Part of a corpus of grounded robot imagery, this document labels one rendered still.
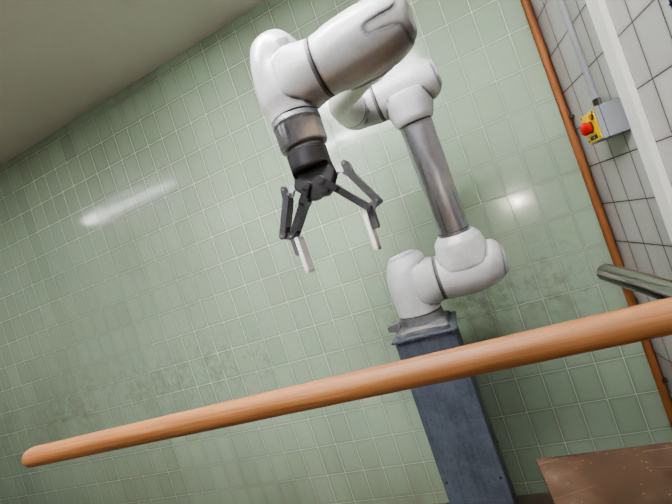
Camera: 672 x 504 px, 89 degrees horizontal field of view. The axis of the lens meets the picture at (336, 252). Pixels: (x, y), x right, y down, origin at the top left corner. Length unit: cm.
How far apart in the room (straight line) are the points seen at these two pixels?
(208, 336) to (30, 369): 145
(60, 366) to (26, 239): 85
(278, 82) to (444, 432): 114
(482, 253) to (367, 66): 72
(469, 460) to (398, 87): 120
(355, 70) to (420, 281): 74
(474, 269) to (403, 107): 54
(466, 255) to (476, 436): 59
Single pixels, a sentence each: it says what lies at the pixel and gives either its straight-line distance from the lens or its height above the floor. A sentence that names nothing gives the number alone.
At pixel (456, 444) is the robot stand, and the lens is 135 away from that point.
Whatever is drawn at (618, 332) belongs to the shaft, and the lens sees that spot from 39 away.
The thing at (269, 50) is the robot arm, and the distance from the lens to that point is 68.
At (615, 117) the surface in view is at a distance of 135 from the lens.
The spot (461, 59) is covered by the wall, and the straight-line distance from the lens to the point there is 171.
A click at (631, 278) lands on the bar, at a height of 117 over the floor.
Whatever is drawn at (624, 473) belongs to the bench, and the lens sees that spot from 127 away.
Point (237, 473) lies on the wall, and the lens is 233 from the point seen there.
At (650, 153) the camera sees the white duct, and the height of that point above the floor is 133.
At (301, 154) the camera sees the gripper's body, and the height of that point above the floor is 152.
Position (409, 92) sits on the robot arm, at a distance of 114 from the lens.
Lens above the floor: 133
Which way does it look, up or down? 1 degrees up
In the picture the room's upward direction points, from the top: 19 degrees counter-clockwise
